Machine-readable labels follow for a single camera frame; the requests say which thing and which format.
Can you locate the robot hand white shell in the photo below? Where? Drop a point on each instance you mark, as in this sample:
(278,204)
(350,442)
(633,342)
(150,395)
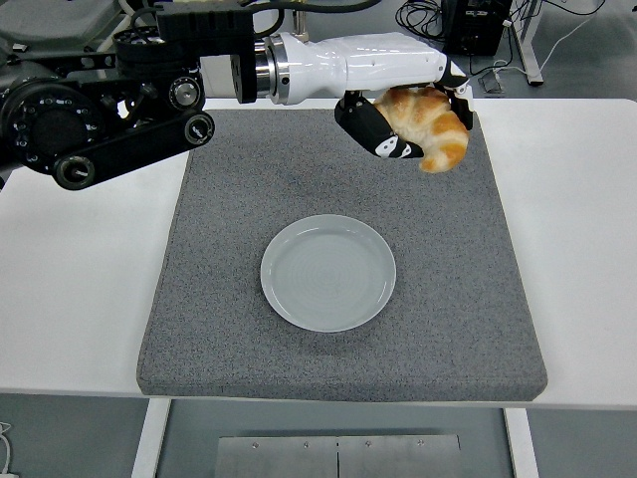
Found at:
(358,62)

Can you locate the golden croissant bread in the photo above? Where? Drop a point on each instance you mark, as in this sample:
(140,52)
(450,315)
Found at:
(438,129)

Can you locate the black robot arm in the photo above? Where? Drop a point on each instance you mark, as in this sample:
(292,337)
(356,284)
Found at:
(50,119)

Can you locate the pale grey round plate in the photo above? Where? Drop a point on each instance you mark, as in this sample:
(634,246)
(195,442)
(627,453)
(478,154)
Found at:
(328,274)

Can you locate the grey metal plate with screws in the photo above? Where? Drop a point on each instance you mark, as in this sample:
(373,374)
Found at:
(298,458)

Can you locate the black computer case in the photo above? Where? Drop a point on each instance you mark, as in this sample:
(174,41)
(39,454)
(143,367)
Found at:
(475,30)

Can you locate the clear plastic holder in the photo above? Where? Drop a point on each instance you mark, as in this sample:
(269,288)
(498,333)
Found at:
(492,82)

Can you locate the grey speckled mat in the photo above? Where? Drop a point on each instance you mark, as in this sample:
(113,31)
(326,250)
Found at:
(398,224)

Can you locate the white desk leg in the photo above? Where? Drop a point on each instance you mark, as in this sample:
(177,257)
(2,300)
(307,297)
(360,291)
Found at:
(527,40)

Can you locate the white table leg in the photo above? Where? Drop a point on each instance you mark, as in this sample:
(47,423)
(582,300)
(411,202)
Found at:
(522,448)
(147,443)

